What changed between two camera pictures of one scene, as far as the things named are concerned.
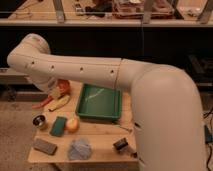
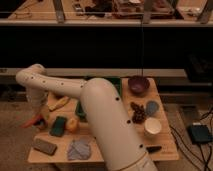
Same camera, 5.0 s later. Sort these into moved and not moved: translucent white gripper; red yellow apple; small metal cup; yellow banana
Moved: translucent white gripper
Not moved: yellow banana; red yellow apple; small metal cup
